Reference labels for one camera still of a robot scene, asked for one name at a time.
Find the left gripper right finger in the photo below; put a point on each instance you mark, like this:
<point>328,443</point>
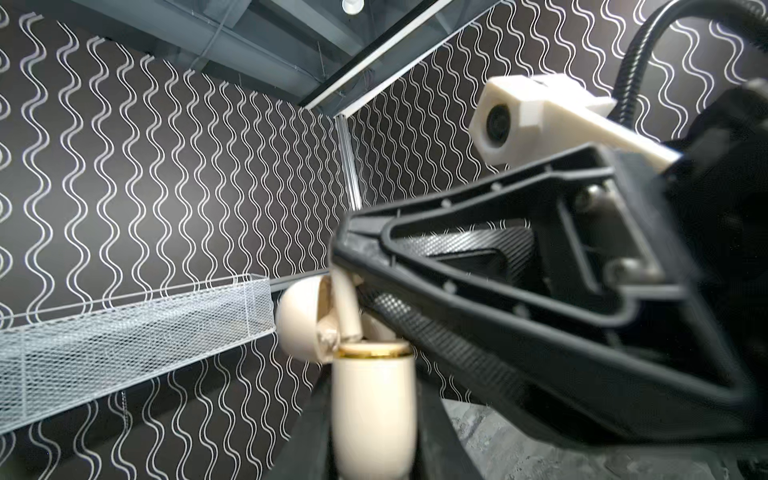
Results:
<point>440,454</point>

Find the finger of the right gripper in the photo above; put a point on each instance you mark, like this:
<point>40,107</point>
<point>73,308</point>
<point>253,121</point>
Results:
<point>571,398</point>
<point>581,240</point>

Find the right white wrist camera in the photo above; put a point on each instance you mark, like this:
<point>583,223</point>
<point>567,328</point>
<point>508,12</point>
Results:
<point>520,119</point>

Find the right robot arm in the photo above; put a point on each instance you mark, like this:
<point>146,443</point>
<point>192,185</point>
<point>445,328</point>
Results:
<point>664,62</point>

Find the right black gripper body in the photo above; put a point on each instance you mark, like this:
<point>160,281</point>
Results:
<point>687,237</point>

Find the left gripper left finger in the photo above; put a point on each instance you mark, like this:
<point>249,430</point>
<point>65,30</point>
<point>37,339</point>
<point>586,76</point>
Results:
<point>308,453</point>

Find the white wire mesh basket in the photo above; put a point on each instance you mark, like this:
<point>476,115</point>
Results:
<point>59,364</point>

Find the cream earbud charging case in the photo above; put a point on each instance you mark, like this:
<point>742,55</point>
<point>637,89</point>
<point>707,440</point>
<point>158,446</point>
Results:
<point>373,382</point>

